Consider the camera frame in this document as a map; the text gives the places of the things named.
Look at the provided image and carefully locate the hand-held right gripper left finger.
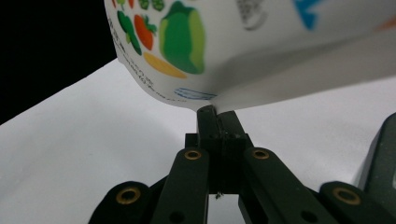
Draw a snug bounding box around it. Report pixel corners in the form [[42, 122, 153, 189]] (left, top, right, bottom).
[[185, 105, 224, 194]]

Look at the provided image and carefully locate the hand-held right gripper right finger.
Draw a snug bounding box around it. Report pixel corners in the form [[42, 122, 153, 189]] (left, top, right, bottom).
[[217, 110, 254, 194]]

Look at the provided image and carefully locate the white blue printed packet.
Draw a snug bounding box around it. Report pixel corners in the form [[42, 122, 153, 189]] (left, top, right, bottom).
[[104, 0, 396, 113]]

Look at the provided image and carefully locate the white table sheet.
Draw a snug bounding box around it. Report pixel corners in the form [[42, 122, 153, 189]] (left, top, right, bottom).
[[0, 58, 396, 224]]

